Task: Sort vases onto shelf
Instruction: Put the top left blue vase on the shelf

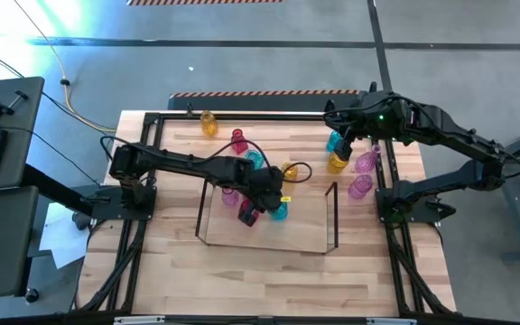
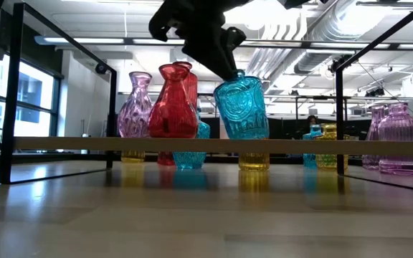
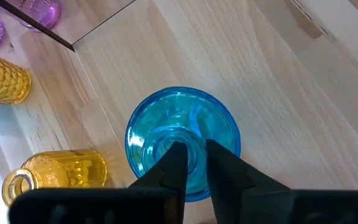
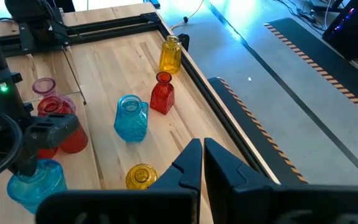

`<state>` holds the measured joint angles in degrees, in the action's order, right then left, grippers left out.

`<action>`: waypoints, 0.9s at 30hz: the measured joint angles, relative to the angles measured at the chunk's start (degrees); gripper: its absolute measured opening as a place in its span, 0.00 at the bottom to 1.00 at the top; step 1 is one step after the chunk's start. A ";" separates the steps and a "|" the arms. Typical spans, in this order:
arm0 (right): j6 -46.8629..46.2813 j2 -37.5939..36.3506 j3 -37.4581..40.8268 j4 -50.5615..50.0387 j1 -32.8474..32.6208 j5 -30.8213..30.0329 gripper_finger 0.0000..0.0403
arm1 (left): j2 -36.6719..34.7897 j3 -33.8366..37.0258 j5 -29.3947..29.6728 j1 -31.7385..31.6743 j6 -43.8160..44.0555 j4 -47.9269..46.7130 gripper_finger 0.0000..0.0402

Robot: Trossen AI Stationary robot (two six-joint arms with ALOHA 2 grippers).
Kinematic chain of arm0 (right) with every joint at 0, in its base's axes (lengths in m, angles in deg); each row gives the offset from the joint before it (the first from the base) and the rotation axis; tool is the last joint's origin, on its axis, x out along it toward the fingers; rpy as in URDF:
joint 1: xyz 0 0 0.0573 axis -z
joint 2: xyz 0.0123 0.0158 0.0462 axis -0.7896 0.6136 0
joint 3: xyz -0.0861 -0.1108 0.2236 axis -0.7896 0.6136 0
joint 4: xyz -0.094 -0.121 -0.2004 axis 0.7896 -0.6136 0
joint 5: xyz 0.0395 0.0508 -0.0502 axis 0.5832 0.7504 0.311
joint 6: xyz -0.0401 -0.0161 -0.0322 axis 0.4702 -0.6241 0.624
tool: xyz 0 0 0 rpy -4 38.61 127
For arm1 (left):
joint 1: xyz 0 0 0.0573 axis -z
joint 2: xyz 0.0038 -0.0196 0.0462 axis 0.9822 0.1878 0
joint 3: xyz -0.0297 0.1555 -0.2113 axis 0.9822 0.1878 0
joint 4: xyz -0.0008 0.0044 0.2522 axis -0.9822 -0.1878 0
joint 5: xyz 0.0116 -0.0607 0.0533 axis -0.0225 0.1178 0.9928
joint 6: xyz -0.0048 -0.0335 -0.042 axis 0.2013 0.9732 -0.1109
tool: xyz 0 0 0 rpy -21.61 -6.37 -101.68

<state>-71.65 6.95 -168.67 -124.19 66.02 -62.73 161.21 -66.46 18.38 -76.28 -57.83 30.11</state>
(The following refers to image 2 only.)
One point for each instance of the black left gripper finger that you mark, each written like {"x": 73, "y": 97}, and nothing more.
{"x": 210, "y": 55}
{"x": 226, "y": 59}

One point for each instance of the tall red ribbed glass bottle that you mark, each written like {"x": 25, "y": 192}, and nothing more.
{"x": 193, "y": 89}

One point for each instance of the cyan crest-embossed glass flask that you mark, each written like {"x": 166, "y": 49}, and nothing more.
{"x": 242, "y": 107}

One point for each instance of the red bulbous glass vase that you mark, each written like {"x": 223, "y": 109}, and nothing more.
{"x": 172, "y": 114}

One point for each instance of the purple dimpled glass vase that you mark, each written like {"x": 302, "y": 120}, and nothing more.
{"x": 133, "y": 114}

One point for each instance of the yellow ribbed glass jar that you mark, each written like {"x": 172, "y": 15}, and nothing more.
{"x": 254, "y": 162}

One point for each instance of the small red square glass bottle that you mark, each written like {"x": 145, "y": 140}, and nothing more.
{"x": 165, "y": 158}

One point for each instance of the tall yellow glass vase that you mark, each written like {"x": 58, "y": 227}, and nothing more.
{"x": 133, "y": 156}

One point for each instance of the purple slender-necked glass vase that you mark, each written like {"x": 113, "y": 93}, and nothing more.
{"x": 374, "y": 129}

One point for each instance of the purple ribbed glass bottle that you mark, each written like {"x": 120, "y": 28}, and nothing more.
{"x": 400, "y": 125}

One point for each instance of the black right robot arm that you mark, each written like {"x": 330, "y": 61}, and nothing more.
{"x": 299, "y": 3}

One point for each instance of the black room partition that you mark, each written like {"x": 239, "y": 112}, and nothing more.
{"x": 289, "y": 127}

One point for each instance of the person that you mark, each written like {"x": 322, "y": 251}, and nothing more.
{"x": 312, "y": 121}

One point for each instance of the cyan diamond-textured glass vase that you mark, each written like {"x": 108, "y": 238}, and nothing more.
{"x": 189, "y": 160}

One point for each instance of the black spotlight cluster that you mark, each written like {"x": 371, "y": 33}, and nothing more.
{"x": 337, "y": 61}

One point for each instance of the small cyan glass bottle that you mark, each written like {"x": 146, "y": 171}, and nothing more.
{"x": 309, "y": 160}

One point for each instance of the yellow textured glass vase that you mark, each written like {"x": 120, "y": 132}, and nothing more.
{"x": 330, "y": 161}

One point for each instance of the large glass window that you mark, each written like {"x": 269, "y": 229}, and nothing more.
{"x": 36, "y": 89}

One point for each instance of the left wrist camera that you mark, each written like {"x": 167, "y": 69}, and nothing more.
{"x": 237, "y": 37}

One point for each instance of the silver ventilation duct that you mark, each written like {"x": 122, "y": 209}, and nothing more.
{"x": 321, "y": 43}

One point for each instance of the black dome camera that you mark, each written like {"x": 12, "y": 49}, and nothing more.
{"x": 101, "y": 69}

